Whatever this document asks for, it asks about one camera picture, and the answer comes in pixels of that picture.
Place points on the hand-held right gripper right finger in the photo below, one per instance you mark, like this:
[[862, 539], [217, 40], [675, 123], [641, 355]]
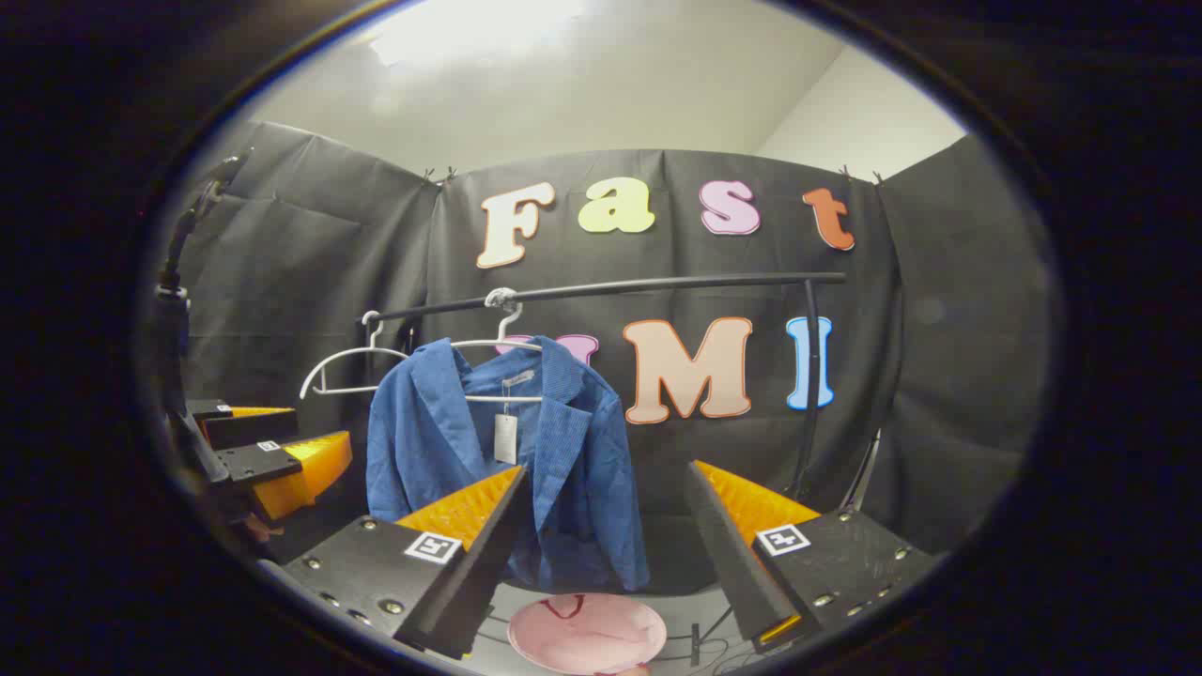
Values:
[[732, 554]]

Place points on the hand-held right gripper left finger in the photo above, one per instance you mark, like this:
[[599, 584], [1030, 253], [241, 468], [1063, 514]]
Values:
[[470, 573]]

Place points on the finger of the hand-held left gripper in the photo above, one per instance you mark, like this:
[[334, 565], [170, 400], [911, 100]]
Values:
[[258, 462], [249, 430]]

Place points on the pink laundry hamper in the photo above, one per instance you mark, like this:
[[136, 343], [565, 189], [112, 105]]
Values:
[[587, 634]]

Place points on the white plastic clothes hanger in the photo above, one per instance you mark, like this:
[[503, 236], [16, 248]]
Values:
[[512, 321], [343, 359]]

